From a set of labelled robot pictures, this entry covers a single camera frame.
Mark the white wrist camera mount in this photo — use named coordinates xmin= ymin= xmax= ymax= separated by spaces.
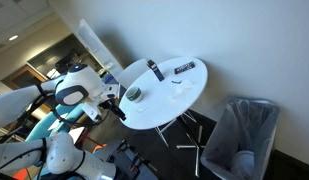
xmin=81 ymin=101 xmax=102 ymax=122

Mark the metal table base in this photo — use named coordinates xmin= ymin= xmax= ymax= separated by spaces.
xmin=155 ymin=110 xmax=208 ymax=178

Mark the white leaning board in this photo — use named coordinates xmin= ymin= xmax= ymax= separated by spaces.
xmin=77 ymin=18 xmax=124 ymax=80

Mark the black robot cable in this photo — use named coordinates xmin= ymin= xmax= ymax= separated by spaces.
xmin=13 ymin=83 xmax=112 ymax=129

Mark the blue pasta box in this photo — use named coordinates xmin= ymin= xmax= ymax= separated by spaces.
xmin=146 ymin=59 xmax=166 ymax=83

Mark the teal chair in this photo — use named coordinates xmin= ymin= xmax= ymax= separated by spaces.
xmin=25 ymin=103 xmax=92 ymax=145

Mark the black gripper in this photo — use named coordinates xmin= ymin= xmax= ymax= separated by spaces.
xmin=99 ymin=97 xmax=128 ymax=122

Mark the wooden door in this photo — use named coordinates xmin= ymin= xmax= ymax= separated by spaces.
xmin=0 ymin=64 xmax=46 ymax=92

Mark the green and white mug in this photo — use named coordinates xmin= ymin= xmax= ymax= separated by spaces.
xmin=124 ymin=86 xmax=144 ymax=104

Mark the grey trash bin with liner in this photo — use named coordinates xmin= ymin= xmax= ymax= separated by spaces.
xmin=200 ymin=96 xmax=281 ymax=180

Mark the white plastic spoon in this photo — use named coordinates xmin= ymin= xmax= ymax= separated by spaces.
xmin=136 ymin=105 xmax=152 ymax=113

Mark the dark flat printed box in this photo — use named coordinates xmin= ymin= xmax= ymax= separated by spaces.
xmin=173 ymin=60 xmax=197 ymax=75

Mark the black robot stand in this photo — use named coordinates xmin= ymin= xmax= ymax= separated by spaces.
xmin=106 ymin=139 xmax=159 ymax=180

